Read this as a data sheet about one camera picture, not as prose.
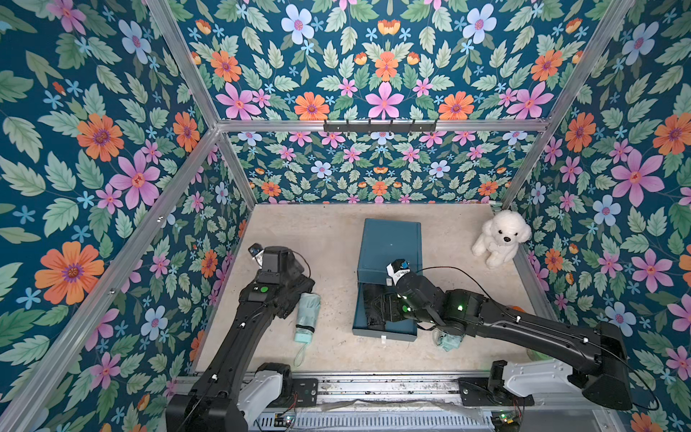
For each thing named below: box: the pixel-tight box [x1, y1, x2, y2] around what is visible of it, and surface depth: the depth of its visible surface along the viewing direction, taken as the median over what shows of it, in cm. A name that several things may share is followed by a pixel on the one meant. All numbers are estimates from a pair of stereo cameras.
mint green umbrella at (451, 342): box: [439, 332, 465, 352], surface depth 82 cm
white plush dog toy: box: [471, 209, 532, 270], surface depth 92 cm
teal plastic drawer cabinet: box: [351, 218, 422, 342], surface depth 82 cm
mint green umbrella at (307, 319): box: [293, 292, 322, 367], surface depth 86 cm
